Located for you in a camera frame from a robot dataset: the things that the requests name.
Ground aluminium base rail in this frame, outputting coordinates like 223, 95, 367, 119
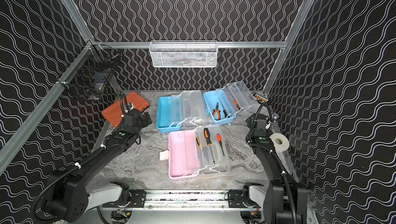
122, 190, 257, 211

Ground pink toolbox with clear lid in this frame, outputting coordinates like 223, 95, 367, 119
159, 125, 231, 180

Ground white tape roll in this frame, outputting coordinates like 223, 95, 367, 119
270, 132, 290, 152

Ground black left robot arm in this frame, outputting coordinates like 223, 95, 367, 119
30, 92, 152, 224

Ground screwdriver bit holder box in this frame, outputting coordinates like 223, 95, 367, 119
252, 92, 269, 103

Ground large orange black screwdriver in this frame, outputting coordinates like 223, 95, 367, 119
204, 128, 215, 163

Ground white wire mesh basket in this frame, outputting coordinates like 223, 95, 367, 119
149, 40, 219, 68

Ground black wire basket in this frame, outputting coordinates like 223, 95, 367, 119
63, 44, 121, 101

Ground red plastic tool case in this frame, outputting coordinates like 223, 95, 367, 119
102, 92, 150, 128

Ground blue toolbox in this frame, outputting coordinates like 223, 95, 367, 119
203, 81, 259, 125
156, 90, 208, 133

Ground small red screwdriver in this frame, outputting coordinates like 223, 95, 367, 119
217, 133, 225, 157

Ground orange screwdriver in tray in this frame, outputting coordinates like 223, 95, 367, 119
234, 99, 241, 110

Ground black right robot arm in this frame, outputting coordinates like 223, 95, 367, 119
245, 102, 307, 224

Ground orange handled pliers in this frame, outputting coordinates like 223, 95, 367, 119
212, 102, 221, 120

